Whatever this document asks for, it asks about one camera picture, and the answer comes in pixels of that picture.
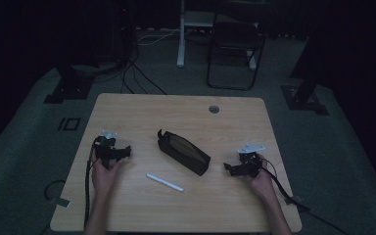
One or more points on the black floor tape marking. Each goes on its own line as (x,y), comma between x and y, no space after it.
(69,124)

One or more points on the black stand base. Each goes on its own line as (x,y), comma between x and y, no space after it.
(303,99)
(70,88)

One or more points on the black pencil case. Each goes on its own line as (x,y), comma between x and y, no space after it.
(183,152)

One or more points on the white pen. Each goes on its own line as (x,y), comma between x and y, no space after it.
(164,182)

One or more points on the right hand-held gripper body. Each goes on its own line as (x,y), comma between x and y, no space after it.
(250,160)

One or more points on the white desk leg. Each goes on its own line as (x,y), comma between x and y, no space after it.
(181,39)

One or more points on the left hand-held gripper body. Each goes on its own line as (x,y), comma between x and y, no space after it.
(106,150)

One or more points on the person's left hand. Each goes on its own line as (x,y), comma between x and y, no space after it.
(103,178)

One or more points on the person's right hand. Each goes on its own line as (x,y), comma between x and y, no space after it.
(263,181)

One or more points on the grey tape patch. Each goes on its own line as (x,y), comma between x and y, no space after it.
(59,201)

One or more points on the black folding chair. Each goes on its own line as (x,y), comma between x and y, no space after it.
(236,42)

